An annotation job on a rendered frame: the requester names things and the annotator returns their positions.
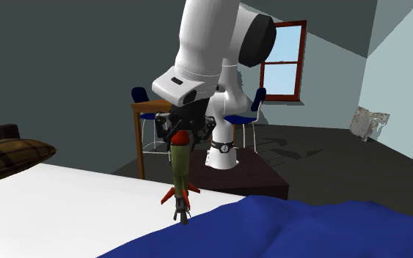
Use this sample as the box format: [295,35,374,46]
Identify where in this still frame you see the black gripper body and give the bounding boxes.
[169,97,211,134]

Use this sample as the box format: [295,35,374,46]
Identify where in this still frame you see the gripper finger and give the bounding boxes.
[154,111,180,144]
[190,116,217,152]

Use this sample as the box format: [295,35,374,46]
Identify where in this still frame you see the wooden table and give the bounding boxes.
[130,99,174,180]

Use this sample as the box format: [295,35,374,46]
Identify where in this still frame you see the green toy rocket red fins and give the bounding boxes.
[160,130,202,226]

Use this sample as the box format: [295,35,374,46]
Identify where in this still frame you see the blue chair with metal legs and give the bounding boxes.
[131,86,172,155]
[222,87,268,153]

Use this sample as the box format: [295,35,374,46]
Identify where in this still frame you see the dark brown robot stand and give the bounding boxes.
[187,147,290,202]

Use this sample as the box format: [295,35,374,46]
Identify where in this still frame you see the red framed window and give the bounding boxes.
[259,20,308,103]

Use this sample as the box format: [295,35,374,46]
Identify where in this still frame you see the bed with white sheet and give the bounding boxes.
[0,123,246,258]

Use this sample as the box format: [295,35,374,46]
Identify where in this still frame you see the blue blanket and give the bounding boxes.
[97,194,413,258]

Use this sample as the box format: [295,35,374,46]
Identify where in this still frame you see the brown plaid pillow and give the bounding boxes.
[0,138,57,188]

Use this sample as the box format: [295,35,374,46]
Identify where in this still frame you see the pale grey ragged object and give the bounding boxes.
[348,106,392,143]

